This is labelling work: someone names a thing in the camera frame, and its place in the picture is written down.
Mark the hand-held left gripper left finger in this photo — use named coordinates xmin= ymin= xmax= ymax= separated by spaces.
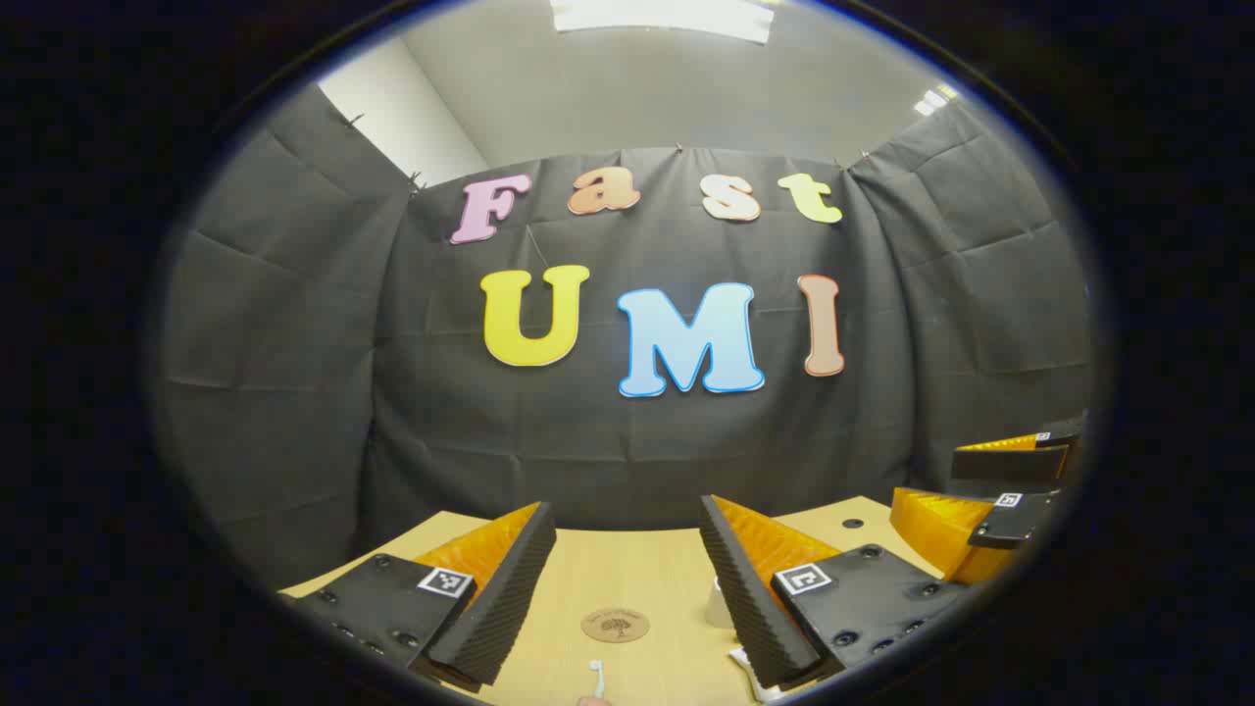
xmin=279 ymin=501 xmax=558 ymax=695

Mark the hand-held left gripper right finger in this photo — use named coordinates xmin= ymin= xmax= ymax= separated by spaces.
xmin=698 ymin=494 xmax=981 ymax=691

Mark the white toothpaste tube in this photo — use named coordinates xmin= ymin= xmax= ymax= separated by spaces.
xmin=728 ymin=645 xmax=785 ymax=702

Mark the round wooden coaster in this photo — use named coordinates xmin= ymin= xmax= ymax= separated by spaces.
xmin=580 ymin=608 xmax=651 ymax=644

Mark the light wooden desktop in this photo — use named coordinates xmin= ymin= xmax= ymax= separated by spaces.
xmin=279 ymin=495 xmax=972 ymax=706

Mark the black backdrop cloth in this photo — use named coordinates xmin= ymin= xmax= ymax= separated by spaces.
xmin=157 ymin=83 xmax=1094 ymax=589

